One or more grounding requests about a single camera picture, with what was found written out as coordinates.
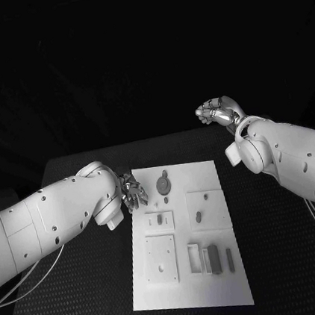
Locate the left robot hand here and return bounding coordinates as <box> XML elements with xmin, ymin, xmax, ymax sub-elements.
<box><xmin>117</xmin><ymin>169</ymin><xmax>152</xmax><ymax>216</ymax></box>

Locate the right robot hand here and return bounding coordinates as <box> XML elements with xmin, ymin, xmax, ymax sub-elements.
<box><xmin>193</xmin><ymin>93</ymin><xmax>250</xmax><ymax>141</ymax></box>

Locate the thin grey cylinder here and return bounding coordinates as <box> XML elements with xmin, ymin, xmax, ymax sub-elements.
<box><xmin>225</xmin><ymin>247</ymin><xmax>236</xmax><ymax>274</ymax></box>

